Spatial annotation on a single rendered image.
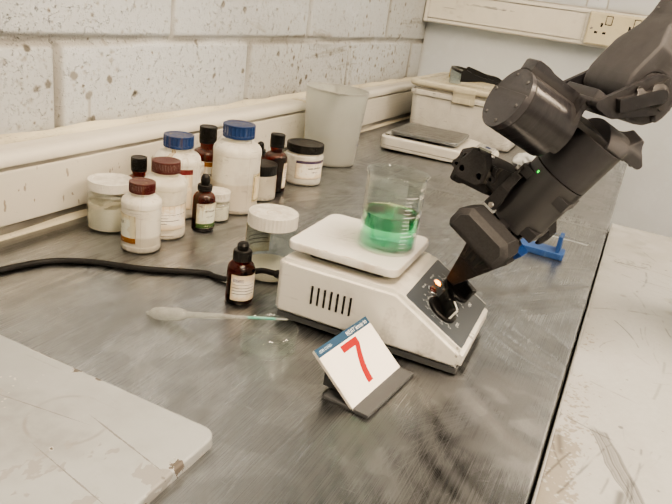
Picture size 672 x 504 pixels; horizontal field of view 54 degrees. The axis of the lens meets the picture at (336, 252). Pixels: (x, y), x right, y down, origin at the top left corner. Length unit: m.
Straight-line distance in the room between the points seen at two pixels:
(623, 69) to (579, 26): 1.40
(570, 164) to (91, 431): 0.45
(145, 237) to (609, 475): 0.55
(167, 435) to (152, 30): 0.69
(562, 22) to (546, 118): 1.46
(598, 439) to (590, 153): 0.25
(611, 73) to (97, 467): 0.52
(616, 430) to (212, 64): 0.85
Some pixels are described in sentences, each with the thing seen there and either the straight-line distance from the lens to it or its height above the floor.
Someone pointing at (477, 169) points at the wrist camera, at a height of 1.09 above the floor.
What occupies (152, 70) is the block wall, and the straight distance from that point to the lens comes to 1.06.
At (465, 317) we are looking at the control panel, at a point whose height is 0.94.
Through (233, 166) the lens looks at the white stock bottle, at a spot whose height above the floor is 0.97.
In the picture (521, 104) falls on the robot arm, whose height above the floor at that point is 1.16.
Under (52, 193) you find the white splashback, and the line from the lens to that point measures 0.90.
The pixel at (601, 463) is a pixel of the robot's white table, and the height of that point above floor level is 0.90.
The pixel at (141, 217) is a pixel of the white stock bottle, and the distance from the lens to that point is 0.81.
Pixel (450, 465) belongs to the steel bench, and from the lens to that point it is 0.54.
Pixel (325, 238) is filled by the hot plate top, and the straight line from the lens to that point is 0.68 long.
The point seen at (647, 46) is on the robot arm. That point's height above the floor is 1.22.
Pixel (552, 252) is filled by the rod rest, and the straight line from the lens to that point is 1.03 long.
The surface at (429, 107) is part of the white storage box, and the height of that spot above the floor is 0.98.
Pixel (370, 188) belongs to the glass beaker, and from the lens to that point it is 0.64.
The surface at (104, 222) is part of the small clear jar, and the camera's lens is 0.88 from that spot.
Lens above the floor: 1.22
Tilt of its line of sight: 21 degrees down
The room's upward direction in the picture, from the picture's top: 8 degrees clockwise
